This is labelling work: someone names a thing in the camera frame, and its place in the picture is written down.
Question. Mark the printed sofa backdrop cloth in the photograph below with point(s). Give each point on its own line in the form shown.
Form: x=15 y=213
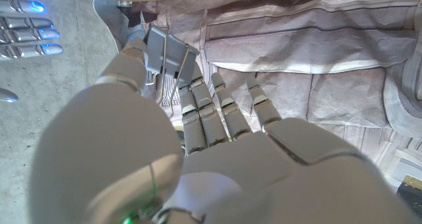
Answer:
x=296 y=52

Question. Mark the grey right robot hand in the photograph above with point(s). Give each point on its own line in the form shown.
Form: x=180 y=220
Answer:
x=23 y=34

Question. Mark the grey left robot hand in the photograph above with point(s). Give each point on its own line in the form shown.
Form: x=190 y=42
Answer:
x=247 y=171

